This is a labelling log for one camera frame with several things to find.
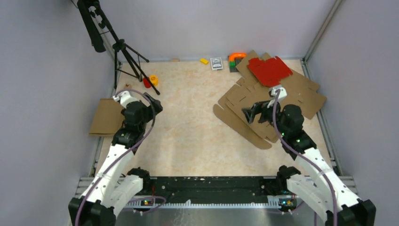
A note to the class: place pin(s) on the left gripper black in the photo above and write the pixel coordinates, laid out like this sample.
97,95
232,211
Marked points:
150,111

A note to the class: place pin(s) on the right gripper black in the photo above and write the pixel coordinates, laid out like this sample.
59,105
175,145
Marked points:
250,113

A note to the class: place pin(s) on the brown cardboard box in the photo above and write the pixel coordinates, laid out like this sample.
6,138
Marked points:
107,119

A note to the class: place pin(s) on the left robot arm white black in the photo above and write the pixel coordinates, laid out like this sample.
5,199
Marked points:
103,200

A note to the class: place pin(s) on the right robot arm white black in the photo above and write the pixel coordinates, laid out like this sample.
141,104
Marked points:
327,195

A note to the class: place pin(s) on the playing card deck box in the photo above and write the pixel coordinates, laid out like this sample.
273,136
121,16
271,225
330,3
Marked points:
216,63

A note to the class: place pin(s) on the stack of brown cardboard blanks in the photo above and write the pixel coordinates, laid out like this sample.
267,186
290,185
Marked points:
248,90

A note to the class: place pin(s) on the red yellow toy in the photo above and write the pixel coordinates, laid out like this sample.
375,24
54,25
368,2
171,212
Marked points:
153,79

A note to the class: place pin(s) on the red flat cardboard blank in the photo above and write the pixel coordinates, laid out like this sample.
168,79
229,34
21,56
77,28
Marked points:
269,72

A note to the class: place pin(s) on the orange green toy block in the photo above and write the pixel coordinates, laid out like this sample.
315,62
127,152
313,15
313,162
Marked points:
234,59

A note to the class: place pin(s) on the yellow small block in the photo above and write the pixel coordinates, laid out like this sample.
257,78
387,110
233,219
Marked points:
204,61

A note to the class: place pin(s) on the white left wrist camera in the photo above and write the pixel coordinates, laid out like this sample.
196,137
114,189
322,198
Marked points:
124,98

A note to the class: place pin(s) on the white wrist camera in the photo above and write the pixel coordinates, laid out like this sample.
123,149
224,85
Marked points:
278,93
124,98

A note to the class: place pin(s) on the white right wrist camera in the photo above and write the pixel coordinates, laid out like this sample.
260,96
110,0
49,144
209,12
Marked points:
278,93

